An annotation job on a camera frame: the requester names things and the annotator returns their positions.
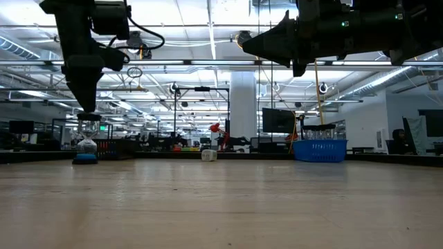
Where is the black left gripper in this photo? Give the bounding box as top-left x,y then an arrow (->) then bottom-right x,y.
61,44 -> 105,113

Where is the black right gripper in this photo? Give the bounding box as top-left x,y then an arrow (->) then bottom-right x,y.
241,0 -> 399,78

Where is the white building column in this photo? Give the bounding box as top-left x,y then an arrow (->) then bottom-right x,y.
229,71 -> 257,139

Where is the black storage bin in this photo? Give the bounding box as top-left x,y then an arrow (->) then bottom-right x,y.
95,138 -> 136,160

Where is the black monitor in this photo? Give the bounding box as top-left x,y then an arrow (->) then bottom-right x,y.
8,120 -> 35,135
262,107 -> 296,134

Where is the red desk lamp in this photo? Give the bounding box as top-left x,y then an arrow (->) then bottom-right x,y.
208,122 -> 231,151

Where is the blue plastic basket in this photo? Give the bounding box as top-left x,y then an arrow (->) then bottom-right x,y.
292,138 -> 349,163

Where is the person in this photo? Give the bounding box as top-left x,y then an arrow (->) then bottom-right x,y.
386,128 -> 415,156

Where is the black ceiling camera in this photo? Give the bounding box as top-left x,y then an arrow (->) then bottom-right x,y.
236,30 -> 253,48
125,30 -> 153,60

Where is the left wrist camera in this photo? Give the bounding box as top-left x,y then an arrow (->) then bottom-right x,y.
102,46 -> 127,73

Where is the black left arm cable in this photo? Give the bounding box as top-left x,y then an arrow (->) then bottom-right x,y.
109,15 -> 166,65

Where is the black frame stand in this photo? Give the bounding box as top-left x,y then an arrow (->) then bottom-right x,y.
168,82 -> 231,140

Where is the black table frame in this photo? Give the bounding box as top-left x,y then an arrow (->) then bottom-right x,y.
0,149 -> 443,167

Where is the black wall screen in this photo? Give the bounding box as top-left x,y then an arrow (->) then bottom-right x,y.
417,109 -> 443,138

